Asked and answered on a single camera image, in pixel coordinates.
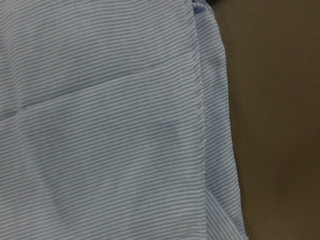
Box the light blue striped shirt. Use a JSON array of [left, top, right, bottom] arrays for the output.
[[0, 0, 247, 240]]

